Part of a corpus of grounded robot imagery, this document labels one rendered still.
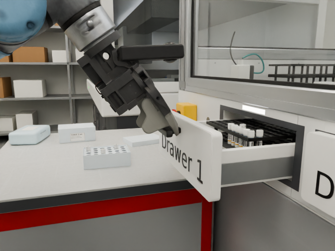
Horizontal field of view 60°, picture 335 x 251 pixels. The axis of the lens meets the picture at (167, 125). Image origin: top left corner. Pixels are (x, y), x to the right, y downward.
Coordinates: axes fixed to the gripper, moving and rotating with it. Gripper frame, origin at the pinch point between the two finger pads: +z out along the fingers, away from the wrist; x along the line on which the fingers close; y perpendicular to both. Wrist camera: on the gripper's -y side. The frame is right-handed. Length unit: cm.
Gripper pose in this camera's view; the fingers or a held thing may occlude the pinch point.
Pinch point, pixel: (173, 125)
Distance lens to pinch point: 55.7
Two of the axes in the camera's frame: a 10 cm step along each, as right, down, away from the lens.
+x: 2.9, 1.9, -9.4
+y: -7.8, 6.1, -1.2
